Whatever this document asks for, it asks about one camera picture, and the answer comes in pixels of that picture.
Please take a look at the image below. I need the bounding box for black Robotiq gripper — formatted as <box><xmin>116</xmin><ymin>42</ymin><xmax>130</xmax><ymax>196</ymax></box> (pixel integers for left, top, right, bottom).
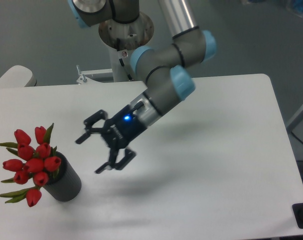
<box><xmin>75</xmin><ymin>104</ymin><xmax>149</xmax><ymax>175</ymax></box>

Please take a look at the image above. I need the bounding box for red tulip bouquet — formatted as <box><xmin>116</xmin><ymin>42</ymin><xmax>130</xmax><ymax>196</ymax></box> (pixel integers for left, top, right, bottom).
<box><xmin>0</xmin><ymin>124</ymin><xmax>63</xmax><ymax>208</ymax></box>

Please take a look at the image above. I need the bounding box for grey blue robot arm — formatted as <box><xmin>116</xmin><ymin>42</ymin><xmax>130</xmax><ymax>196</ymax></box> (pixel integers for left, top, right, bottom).
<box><xmin>68</xmin><ymin>0</ymin><xmax>217</xmax><ymax>174</ymax></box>

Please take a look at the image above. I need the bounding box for dark grey ribbed vase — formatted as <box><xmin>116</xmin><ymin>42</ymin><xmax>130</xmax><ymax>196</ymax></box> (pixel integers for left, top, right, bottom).
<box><xmin>43</xmin><ymin>152</ymin><xmax>82</xmax><ymax>202</ymax></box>

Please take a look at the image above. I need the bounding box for white chair armrest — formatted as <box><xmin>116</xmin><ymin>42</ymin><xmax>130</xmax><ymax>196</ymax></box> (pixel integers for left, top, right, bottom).
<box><xmin>0</xmin><ymin>65</ymin><xmax>37</xmax><ymax>89</ymax></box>

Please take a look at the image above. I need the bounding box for blue objects top right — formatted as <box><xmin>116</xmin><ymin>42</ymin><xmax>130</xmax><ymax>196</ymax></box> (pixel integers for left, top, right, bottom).
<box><xmin>286</xmin><ymin>0</ymin><xmax>303</xmax><ymax>18</ymax></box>

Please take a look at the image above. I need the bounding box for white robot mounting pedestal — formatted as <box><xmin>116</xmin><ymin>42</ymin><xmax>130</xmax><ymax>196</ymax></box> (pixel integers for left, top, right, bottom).
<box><xmin>76</xmin><ymin>12</ymin><xmax>154</xmax><ymax>84</ymax></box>

